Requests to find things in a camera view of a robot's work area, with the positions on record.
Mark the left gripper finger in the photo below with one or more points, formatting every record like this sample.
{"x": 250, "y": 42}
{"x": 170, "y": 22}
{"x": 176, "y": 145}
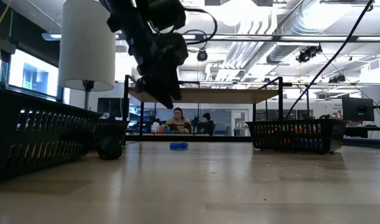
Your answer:
{"x": 168, "y": 84}
{"x": 146, "y": 85}

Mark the black plastic slotted basket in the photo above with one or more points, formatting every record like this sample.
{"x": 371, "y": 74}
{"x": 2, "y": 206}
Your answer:
{"x": 115, "y": 138}
{"x": 301, "y": 121}
{"x": 68, "y": 132}

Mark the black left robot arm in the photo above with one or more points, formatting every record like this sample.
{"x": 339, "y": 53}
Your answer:
{"x": 130, "y": 18}

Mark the dark background desk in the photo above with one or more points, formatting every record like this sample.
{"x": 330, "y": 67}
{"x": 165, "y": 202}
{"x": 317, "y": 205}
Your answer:
{"x": 364, "y": 131}

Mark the person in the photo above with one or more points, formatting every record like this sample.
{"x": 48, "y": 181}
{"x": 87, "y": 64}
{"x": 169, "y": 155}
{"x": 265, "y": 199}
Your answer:
{"x": 206, "y": 124}
{"x": 177, "y": 121}

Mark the black computer monitor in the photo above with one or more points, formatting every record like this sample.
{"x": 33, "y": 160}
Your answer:
{"x": 357, "y": 109}
{"x": 110, "y": 107}

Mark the wooden shelf riser black legs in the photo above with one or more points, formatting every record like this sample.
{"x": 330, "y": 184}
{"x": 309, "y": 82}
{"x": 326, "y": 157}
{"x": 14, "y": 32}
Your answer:
{"x": 224, "y": 96}

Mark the table lamp white shade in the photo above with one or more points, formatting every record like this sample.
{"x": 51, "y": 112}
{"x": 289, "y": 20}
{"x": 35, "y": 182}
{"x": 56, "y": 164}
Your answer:
{"x": 87, "y": 46}

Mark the large window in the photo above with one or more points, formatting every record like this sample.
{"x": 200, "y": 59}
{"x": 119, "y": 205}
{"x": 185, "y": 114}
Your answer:
{"x": 34, "y": 74}

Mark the black ceiling spotlight cluster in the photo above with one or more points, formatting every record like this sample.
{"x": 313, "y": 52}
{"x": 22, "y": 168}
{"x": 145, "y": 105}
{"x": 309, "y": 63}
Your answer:
{"x": 308, "y": 53}

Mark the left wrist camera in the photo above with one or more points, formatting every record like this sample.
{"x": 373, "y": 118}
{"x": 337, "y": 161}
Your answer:
{"x": 177, "y": 48}

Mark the round ceiling camera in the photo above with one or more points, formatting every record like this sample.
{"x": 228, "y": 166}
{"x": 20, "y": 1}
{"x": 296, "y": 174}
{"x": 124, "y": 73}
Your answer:
{"x": 202, "y": 56}

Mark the grey ceiling air duct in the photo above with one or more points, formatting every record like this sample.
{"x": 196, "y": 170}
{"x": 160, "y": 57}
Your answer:
{"x": 283, "y": 51}

